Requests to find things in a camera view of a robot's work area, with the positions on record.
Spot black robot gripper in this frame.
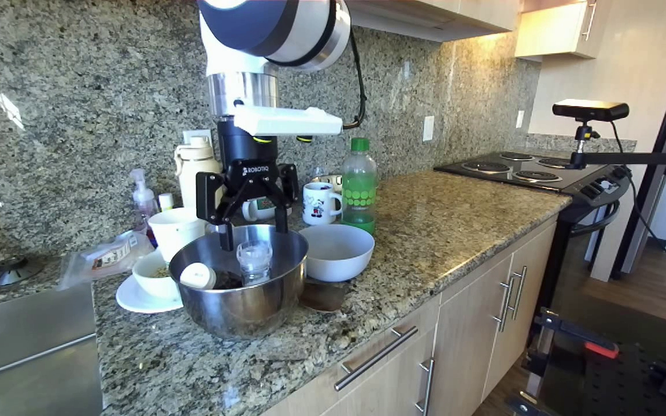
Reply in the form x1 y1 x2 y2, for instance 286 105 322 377
195 115 302 253

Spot small clear plastic bottle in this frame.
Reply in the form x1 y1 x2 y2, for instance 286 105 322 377
234 237 276 283

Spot beige squeeze bottle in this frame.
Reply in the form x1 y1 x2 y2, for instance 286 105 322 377
172 129 224 215

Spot soap dispenser bottle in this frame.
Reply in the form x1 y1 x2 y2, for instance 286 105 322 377
128 167 159 230

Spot white ceramic bowl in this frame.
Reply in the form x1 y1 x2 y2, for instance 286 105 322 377
298 221 378 283

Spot green plastic soda bottle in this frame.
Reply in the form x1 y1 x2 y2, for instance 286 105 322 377
341 136 379 237

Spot deep steel mixing bowl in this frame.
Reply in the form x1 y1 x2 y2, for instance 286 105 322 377
167 221 309 342

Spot white cartoon print mug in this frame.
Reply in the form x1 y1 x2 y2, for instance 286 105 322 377
298 181 346 229

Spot tall white cup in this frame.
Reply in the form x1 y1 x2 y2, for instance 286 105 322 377
145 205 211 266

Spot white egg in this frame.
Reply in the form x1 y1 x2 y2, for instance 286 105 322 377
175 258 217 293

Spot white teacup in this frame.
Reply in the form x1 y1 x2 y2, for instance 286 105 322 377
130 249 183 303

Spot clear plastic bag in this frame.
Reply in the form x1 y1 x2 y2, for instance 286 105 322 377
57 229 154 288

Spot white saucer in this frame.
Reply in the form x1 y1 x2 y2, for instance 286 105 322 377
114 273 185 317

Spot upper wood cabinet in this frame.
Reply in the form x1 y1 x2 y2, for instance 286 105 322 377
514 0 600 63
343 0 522 44

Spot lower wood cabinets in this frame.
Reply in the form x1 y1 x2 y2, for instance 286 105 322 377
262 215 561 416

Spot steel kitchen sink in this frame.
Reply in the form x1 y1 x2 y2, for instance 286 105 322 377
0 280 105 416

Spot black cooktop stove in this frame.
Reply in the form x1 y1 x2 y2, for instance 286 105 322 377
432 148 634 309

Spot blue clamp red tip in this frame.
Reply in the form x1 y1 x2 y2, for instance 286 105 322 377
534 307 622 363

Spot black perforated base board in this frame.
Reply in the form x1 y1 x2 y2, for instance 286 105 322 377
514 337 666 416

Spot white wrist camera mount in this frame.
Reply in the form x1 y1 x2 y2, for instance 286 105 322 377
228 103 345 141

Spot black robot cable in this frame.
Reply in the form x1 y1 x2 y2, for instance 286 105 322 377
343 28 370 132

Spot silver drawer handle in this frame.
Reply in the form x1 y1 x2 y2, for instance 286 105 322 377
333 320 420 392

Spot silver cabinet handle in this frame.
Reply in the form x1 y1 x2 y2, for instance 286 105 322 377
492 271 516 335
415 355 438 416

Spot black stereo camera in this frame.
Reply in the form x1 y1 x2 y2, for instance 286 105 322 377
551 97 631 123

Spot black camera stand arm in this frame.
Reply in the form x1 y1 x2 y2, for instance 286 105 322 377
566 119 666 184

